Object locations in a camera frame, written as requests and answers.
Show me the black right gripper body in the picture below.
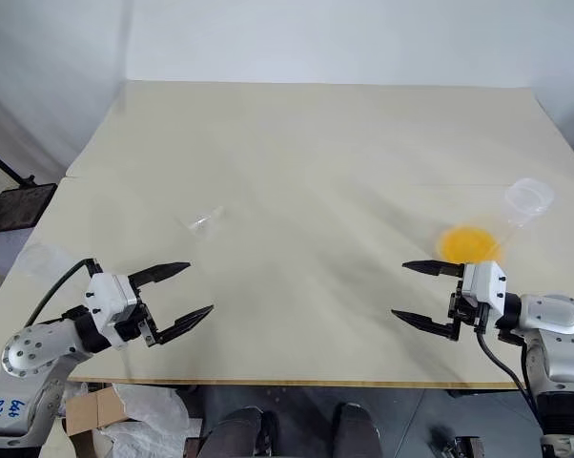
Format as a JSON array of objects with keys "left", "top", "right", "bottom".
[{"left": 447, "top": 279, "right": 489, "bottom": 335}]

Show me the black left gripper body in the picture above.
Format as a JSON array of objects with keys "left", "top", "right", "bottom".
[{"left": 114, "top": 284, "right": 162, "bottom": 349}]

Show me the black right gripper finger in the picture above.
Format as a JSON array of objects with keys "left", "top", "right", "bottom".
[
  {"left": 401, "top": 260, "right": 464, "bottom": 279},
  {"left": 390, "top": 308, "right": 461, "bottom": 342}
]

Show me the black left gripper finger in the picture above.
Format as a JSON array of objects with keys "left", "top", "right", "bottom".
[
  {"left": 129, "top": 260, "right": 192, "bottom": 292},
  {"left": 154, "top": 304, "right": 215, "bottom": 345}
]

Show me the large clear flask orange liquid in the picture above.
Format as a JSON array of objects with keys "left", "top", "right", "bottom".
[{"left": 434, "top": 177, "right": 555, "bottom": 266}]

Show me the clear plastic cup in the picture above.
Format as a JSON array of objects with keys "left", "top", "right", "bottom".
[{"left": 175, "top": 204, "right": 229, "bottom": 243}]

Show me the white plastic bag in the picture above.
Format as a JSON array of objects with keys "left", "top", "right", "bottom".
[{"left": 103, "top": 383, "right": 194, "bottom": 458}]

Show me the brown cardboard box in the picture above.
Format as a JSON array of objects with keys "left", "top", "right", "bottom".
[{"left": 65, "top": 385, "right": 126, "bottom": 438}]

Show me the translucent plastic piece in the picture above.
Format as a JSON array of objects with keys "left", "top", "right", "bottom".
[{"left": 15, "top": 241, "right": 74, "bottom": 283}]

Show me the dark rounded shape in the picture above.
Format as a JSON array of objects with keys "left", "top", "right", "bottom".
[
  {"left": 332, "top": 403, "right": 384, "bottom": 458},
  {"left": 201, "top": 406, "right": 278, "bottom": 458}
]

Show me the black tablet screen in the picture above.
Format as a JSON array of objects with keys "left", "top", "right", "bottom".
[{"left": 0, "top": 183, "right": 58, "bottom": 236}]

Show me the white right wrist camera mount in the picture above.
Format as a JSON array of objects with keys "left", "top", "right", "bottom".
[{"left": 461, "top": 260, "right": 508, "bottom": 317}]

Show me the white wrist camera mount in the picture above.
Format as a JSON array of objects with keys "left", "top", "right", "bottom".
[
  {"left": 461, "top": 260, "right": 508, "bottom": 317},
  {"left": 84, "top": 272, "right": 140, "bottom": 350}
]

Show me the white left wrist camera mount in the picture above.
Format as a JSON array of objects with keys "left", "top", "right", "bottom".
[{"left": 84, "top": 272, "right": 140, "bottom": 350}]

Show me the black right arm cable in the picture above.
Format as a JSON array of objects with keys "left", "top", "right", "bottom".
[{"left": 475, "top": 320, "right": 543, "bottom": 430}]

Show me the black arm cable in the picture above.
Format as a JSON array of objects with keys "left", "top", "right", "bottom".
[
  {"left": 25, "top": 259, "right": 102, "bottom": 329},
  {"left": 475, "top": 320, "right": 543, "bottom": 430}
]

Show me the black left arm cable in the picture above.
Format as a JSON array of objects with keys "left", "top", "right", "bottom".
[{"left": 25, "top": 259, "right": 102, "bottom": 329}]

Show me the metal bracket under table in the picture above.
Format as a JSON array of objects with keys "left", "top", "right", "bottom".
[{"left": 432, "top": 428, "right": 486, "bottom": 458}]

